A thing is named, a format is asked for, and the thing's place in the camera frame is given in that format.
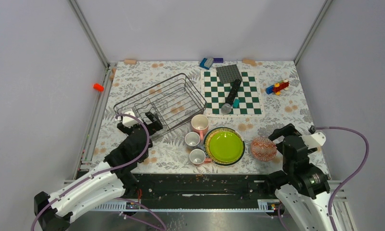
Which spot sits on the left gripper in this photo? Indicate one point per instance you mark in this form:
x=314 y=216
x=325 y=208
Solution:
x=155 y=125

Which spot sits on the tan block at edge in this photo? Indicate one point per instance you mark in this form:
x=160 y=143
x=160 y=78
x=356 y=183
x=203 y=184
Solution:
x=113 y=73

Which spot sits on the grey dotted mug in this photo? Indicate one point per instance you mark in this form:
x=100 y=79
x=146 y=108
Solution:
x=193 y=141

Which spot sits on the teal rectangular block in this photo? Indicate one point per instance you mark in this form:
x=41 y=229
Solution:
x=236 y=103

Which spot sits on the pink ceramic mug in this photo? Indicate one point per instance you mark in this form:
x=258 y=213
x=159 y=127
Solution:
x=200 y=125

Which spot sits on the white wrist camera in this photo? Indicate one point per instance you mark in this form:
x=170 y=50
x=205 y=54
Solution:
x=128 y=121
x=315 y=140

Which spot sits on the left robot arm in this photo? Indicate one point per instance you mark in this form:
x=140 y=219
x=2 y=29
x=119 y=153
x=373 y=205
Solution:
x=110 y=179

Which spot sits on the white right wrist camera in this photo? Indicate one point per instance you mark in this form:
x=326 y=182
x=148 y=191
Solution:
x=315 y=140

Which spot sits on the tan wooden block left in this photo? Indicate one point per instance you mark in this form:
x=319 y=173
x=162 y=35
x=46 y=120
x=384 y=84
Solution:
x=130 y=62

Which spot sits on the lime green plate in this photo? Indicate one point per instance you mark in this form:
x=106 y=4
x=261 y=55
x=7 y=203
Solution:
x=226 y=146

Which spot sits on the purple toy brick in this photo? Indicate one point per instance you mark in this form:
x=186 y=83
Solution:
x=218 y=60

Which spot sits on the white blue patterned bowl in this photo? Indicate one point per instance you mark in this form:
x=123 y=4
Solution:
x=263 y=149

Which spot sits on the colourful toy brick vehicle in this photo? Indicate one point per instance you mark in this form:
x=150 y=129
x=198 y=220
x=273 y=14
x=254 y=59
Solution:
x=278 y=87

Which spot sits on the white plate green red rim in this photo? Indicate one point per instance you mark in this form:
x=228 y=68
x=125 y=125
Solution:
x=206 y=153

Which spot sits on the woven bamboo tray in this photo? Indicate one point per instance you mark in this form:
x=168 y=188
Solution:
x=207 y=145

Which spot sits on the blue grey toy brick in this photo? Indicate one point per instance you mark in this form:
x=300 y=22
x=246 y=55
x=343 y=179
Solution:
x=206 y=63

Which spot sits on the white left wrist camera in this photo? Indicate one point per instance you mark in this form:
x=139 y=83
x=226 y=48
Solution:
x=128 y=121

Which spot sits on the grey studded building plate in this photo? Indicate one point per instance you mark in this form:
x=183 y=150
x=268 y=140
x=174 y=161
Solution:
x=228 y=74

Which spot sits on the salmon ceramic mug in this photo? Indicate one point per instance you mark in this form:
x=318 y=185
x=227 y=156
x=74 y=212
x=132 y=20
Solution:
x=198 y=157

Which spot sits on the black wire dish rack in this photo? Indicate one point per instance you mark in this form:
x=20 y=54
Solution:
x=173 y=101

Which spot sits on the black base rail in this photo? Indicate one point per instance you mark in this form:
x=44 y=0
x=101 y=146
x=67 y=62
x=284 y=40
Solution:
x=193 y=192

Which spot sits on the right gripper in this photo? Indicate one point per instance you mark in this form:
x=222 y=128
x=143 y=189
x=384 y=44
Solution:
x=290 y=128

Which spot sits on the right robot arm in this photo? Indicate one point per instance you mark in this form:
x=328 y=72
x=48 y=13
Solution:
x=302 y=187

